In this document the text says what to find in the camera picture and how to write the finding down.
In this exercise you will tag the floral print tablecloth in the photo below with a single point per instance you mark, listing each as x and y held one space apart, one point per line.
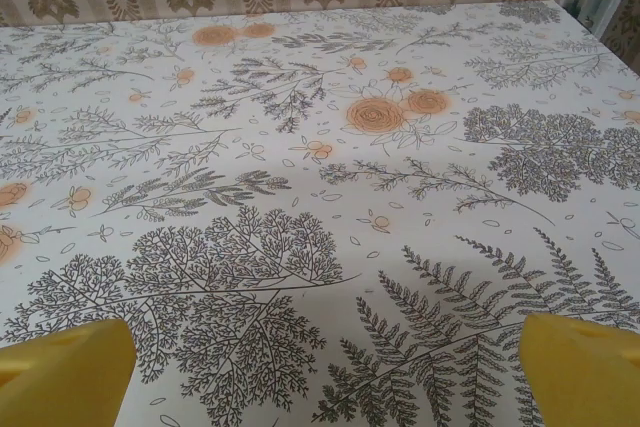
320 197

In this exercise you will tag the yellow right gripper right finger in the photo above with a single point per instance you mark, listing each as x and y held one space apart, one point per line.
585 377

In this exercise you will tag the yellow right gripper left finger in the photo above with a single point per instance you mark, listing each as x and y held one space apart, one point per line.
60 377

